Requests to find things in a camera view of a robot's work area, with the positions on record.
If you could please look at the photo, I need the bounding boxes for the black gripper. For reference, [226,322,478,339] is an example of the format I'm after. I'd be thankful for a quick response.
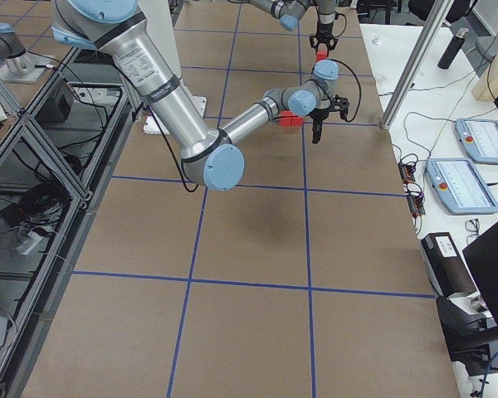
[309,95,349,144]
[309,23,339,53]

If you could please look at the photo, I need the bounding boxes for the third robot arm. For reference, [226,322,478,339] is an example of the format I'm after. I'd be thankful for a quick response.
[0,22,45,84]

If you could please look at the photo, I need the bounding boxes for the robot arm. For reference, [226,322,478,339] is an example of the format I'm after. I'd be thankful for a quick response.
[242,0,339,53]
[52,1,347,191]

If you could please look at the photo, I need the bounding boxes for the black water bottle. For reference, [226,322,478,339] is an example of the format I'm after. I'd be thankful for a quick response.
[437,27,469,70]

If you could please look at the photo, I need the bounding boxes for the teach pendant near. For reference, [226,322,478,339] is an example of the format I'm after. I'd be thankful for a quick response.
[426,158,498,215]

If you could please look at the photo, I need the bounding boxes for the teach pendant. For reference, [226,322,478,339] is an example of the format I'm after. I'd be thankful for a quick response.
[426,158,498,215]
[455,119,498,165]

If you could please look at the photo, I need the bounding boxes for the teach pendant far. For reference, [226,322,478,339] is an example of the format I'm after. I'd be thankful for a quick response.
[455,119,498,165]

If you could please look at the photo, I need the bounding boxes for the eyeglasses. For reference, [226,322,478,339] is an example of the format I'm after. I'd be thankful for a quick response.
[464,218,481,245]

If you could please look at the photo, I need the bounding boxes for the black box with label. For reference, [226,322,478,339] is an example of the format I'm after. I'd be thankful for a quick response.
[420,232,477,298]

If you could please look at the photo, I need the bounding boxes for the black monitor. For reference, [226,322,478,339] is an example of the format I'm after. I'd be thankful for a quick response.
[463,221,498,323]

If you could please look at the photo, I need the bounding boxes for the black power brick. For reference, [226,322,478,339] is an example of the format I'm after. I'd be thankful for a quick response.
[36,85,74,124]

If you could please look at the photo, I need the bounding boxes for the aluminium frame post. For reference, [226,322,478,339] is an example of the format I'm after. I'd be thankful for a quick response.
[380,0,454,130]

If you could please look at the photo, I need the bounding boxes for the white pedestal base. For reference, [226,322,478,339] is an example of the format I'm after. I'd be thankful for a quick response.
[129,1,217,149]

